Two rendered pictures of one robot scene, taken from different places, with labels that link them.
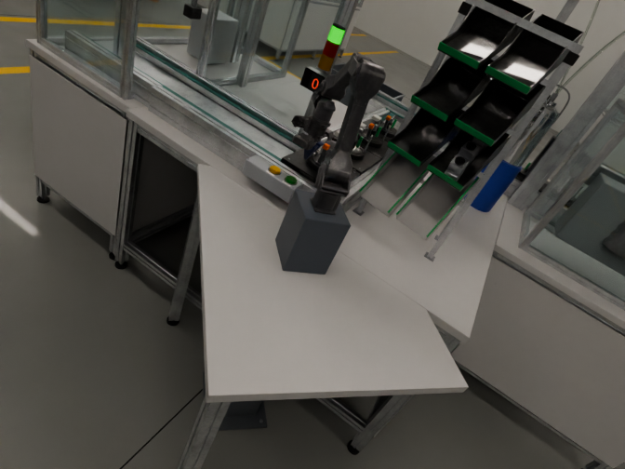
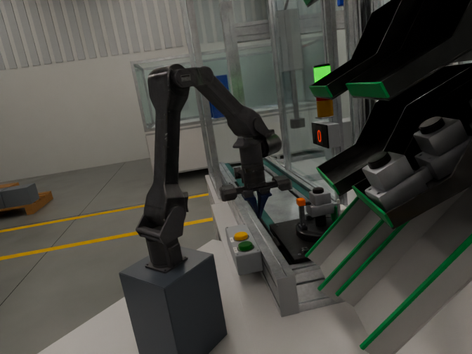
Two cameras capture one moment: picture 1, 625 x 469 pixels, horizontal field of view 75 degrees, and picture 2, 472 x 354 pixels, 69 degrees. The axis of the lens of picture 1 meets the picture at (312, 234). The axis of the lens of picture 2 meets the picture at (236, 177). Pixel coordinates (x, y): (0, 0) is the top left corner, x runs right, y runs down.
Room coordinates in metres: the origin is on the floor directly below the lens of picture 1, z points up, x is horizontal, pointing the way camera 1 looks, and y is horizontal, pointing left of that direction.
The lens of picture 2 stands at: (0.90, -0.66, 1.39)
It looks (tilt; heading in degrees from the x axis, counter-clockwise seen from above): 14 degrees down; 67
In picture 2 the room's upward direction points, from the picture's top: 8 degrees counter-clockwise
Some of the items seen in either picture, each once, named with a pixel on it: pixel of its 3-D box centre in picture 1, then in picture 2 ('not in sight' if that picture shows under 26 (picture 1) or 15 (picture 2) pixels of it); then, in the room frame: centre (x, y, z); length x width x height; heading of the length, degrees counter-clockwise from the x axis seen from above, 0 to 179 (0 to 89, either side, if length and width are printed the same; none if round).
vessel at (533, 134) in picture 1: (533, 125); not in sight; (2.06, -0.71, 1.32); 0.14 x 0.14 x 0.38
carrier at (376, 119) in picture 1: (389, 124); not in sight; (2.16, -0.12, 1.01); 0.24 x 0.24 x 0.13; 75
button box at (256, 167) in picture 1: (272, 178); (242, 246); (1.26, 0.21, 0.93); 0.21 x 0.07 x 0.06; 75
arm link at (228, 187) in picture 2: (317, 128); (253, 177); (1.28, 0.13, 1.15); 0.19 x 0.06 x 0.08; 165
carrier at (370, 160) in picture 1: (352, 142); not in sight; (1.69, 0.01, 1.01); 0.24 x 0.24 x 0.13; 75
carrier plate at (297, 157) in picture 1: (322, 167); (322, 234); (1.44, 0.08, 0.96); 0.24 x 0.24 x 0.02; 75
